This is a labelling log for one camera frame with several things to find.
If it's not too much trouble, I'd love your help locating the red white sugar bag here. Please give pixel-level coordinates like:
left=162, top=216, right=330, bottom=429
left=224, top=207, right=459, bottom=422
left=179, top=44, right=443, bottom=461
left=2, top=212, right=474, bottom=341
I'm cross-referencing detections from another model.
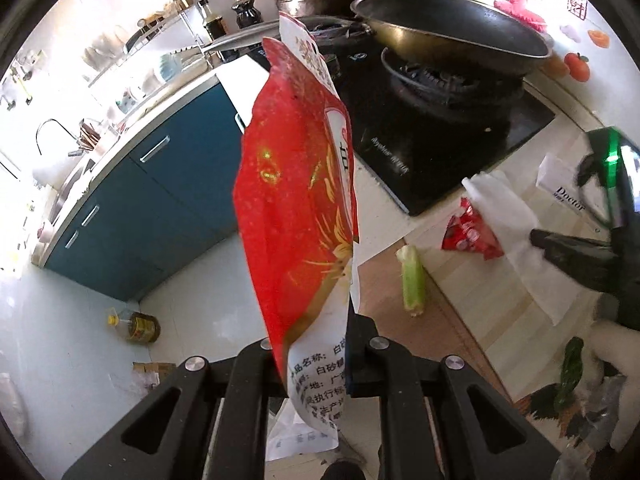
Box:
left=232, top=14, right=359, bottom=460

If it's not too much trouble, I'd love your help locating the dark green vegetable leaf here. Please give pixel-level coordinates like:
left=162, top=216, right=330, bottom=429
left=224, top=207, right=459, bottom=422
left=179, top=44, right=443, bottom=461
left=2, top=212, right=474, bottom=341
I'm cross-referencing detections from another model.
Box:
left=553, top=336, right=584, bottom=413

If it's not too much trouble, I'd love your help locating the blue kitchen cabinet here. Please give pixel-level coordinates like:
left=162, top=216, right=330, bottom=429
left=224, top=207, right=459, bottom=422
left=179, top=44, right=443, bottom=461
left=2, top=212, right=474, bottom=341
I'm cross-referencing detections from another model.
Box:
left=44, top=84, right=241, bottom=301

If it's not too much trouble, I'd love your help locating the white pink toothpaste box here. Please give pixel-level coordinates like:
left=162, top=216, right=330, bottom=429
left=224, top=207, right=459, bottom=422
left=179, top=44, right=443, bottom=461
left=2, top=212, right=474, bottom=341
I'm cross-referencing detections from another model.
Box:
left=536, top=153, right=608, bottom=233

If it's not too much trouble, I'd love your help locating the yellow cooking oil bottle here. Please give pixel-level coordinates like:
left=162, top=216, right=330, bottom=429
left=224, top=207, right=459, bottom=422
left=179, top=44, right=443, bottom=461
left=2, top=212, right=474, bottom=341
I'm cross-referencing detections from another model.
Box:
left=106, top=309, right=160, bottom=344

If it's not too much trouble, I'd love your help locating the cat pattern table mat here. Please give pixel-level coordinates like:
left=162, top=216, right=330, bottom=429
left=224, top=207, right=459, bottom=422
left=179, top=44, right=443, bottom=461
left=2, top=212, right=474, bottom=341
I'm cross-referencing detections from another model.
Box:
left=357, top=109, right=640, bottom=466

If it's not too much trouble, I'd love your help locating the light green celery stalk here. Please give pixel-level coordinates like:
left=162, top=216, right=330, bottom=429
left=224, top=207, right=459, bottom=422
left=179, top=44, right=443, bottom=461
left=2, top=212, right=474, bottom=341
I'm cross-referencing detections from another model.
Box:
left=396, top=245, right=427, bottom=316

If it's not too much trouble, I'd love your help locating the red crumpled wrapper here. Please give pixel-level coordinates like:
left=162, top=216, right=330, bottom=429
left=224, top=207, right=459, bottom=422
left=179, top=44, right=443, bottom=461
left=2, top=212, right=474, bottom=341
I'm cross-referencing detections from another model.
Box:
left=440, top=197, right=504, bottom=260

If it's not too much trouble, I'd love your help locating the orange fruit sticker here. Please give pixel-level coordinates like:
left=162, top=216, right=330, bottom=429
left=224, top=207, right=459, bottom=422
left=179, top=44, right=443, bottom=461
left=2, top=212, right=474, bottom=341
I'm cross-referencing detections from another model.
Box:
left=541, top=29, right=611, bottom=84

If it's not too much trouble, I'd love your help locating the black gas stove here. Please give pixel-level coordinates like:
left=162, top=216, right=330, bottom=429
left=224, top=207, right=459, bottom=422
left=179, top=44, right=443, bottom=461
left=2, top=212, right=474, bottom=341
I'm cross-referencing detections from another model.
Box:
left=301, top=15, right=554, bottom=217

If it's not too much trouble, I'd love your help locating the black wok pan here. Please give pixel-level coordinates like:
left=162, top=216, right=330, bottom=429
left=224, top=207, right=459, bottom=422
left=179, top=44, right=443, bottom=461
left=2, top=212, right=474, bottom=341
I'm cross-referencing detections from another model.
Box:
left=209, top=0, right=551, bottom=78

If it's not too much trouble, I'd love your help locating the chrome sink faucet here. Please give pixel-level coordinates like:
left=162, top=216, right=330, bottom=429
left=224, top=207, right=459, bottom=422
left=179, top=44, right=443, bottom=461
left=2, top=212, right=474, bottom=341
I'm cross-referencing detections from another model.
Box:
left=35, top=118, right=81, bottom=157

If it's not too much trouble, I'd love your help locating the metal dish rack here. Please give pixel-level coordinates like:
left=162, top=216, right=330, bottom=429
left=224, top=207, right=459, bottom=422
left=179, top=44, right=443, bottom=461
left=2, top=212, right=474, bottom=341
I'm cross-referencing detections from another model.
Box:
left=0, top=0, right=212, bottom=126

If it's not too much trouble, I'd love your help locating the dark soy sauce bottle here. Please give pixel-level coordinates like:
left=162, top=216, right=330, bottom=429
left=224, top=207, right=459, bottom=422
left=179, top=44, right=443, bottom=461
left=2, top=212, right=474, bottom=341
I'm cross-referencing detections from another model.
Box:
left=198, top=0, right=228, bottom=40

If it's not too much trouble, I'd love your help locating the red cap sauce bottle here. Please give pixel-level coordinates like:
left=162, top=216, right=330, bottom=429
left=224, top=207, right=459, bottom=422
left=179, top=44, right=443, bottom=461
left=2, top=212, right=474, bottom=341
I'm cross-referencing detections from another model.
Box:
left=232, top=0, right=264, bottom=29

